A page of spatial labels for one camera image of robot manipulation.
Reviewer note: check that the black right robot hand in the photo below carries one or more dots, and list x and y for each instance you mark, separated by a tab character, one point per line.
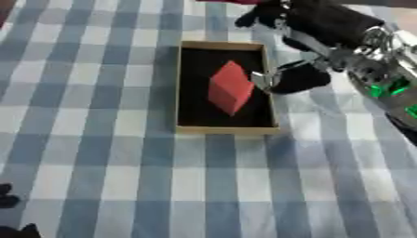
320	18

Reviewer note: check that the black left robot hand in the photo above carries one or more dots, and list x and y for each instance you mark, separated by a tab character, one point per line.
11	214

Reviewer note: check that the red block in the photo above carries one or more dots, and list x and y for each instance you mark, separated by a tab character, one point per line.
230	88

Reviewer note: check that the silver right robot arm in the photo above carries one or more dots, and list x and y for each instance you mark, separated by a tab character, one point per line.
388	77

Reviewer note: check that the tan cardboard box black inside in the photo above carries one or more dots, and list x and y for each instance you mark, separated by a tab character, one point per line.
225	121

